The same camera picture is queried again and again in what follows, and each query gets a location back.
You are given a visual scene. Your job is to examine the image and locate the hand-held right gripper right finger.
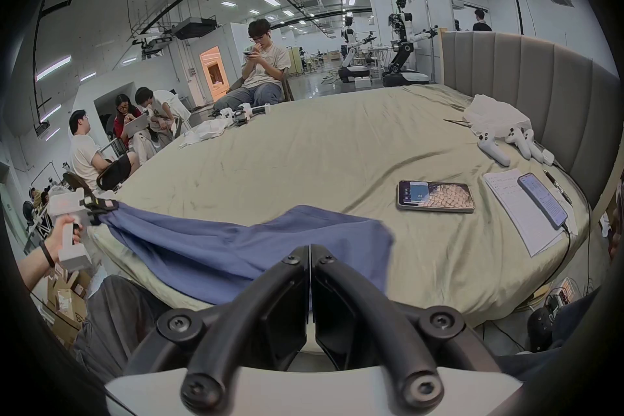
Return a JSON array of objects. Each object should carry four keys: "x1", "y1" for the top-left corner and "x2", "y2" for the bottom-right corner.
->
[{"x1": 311, "y1": 244, "x2": 504, "y2": 411}]

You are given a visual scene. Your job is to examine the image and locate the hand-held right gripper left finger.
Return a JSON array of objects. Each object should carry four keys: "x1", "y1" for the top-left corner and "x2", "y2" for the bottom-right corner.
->
[{"x1": 122, "y1": 245, "x2": 311, "y2": 411}]

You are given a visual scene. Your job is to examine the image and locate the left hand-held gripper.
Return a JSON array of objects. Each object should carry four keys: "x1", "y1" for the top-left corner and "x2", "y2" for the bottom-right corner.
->
[{"x1": 46, "y1": 189, "x2": 120, "y2": 273}]

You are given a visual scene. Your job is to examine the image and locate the dark blue shirt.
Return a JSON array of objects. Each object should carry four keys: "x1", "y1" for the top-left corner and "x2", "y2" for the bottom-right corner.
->
[{"x1": 100, "y1": 201, "x2": 396, "y2": 308}]

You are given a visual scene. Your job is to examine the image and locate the person's left forearm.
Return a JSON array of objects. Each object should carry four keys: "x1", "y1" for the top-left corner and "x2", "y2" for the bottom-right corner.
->
[{"x1": 17, "y1": 237, "x2": 62, "y2": 294}]

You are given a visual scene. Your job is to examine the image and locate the person's left hand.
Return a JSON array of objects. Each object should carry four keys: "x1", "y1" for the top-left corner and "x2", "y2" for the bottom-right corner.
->
[{"x1": 58, "y1": 216, "x2": 83, "y2": 255}]

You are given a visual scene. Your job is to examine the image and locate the pile of cartons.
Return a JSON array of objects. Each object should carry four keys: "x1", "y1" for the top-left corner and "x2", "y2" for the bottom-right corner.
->
[{"x1": 30, "y1": 258, "x2": 94, "y2": 349}]

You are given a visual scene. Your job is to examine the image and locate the person's legs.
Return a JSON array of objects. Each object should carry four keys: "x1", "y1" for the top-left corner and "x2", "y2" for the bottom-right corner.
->
[{"x1": 72, "y1": 274, "x2": 172, "y2": 383}]

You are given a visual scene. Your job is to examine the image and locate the white cloth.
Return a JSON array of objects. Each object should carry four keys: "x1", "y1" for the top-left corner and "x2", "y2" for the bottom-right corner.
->
[{"x1": 177, "y1": 118, "x2": 231, "y2": 149}]

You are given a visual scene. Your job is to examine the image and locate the phone with pale case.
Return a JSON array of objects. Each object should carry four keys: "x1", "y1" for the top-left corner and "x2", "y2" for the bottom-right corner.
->
[{"x1": 395, "y1": 179, "x2": 476, "y2": 214}]

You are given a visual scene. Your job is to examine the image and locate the bed with pale green sheet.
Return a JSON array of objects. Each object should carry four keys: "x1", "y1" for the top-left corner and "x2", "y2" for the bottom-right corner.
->
[{"x1": 89, "y1": 84, "x2": 593, "y2": 328}]

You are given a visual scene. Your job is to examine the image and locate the spare hand-held gripper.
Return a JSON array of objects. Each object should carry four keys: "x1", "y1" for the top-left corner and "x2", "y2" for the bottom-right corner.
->
[{"x1": 218, "y1": 103, "x2": 272, "y2": 127}]

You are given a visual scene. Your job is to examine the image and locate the white paper sheet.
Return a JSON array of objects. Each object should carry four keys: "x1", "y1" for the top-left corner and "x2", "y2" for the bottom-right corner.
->
[{"x1": 482, "y1": 168, "x2": 579, "y2": 258}]

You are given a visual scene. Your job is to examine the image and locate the white hand controller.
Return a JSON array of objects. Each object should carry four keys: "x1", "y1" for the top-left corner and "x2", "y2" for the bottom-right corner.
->
[
  {"x1": 504, "y1": 127, "x2": 545, "y2": 161},
  {"x1": 476, "y1": 129, "x2": 512, "y2": 166}
]

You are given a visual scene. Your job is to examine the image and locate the phone with dark case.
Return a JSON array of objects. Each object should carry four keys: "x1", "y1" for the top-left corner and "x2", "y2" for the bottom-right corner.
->
[{"x1": 517, "y1": 172, "x2": 570, "y2": 230}]

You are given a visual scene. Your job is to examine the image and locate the crumpled white bag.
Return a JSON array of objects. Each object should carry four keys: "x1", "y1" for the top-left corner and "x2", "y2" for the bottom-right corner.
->
[{"x1": 462, "y1": 94, "x2": 532, "y2": 142}]

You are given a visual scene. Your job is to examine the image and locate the black pen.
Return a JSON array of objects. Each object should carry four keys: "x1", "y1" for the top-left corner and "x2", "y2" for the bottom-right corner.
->
[{"x1": 543, "y1": 168, "x2": 574, "y2": 206}]

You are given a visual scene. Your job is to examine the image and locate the white wheeled robot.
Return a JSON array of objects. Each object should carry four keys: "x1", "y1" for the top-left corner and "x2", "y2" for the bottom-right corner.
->
[{"x1": 338, "y1": 26, "x2": 377, "y2": 84}]

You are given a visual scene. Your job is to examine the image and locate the black and white robot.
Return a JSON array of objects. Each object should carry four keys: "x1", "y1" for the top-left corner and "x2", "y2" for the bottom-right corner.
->
[{"x1": 382, "y1": 0, "x2": 440, "y2": 88}]

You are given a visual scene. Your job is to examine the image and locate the grey padded headboard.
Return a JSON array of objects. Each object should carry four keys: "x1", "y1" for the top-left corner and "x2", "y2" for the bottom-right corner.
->
[{"x1": 440, "y1": 31, "x2": 623, "y2": 211}]

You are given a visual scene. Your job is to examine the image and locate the black charging cable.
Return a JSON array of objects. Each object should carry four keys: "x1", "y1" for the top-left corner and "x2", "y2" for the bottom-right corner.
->
[{"x1": 529, "y1": 223, "x2": 573, "y2": 302}]

